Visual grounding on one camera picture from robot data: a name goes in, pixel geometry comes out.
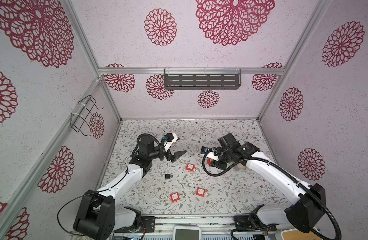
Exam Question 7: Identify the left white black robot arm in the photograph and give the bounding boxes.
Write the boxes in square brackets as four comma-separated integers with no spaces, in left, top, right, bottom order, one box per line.
[73,133,186,240]

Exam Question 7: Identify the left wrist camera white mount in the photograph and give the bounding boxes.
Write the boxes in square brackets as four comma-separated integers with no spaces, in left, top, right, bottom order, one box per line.
[162,133,179,152]

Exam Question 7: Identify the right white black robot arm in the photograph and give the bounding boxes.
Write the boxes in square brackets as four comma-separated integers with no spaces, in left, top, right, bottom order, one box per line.
[200,133,326,233]

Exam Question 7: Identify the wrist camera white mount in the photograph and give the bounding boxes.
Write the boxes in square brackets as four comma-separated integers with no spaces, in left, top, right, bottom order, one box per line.
[200,146,219,161]
[162,133,179,152]

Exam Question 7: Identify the small black padlock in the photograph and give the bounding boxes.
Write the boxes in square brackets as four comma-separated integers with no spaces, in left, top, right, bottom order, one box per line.
[162,172,174,180]

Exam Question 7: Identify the right black corrugated cable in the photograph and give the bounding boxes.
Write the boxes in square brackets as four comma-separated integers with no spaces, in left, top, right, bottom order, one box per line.
[201,149,342,240]

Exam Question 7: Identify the white tablet device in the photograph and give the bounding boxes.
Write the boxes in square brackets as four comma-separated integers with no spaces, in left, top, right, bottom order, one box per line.
[173,225,202,240]

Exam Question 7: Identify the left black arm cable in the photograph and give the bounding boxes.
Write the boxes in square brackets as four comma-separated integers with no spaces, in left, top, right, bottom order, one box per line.
[57,170,131,236]

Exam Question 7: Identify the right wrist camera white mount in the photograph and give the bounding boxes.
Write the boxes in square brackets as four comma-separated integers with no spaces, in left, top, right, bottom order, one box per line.
[200,146,219,161]

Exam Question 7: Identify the black wire wall basket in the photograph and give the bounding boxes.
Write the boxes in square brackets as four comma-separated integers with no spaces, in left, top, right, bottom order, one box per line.
[70,95,105,139]

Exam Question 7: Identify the dark grey wall shelf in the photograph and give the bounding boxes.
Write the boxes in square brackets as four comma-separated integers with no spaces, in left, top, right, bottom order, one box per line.
[163,69,241,90]

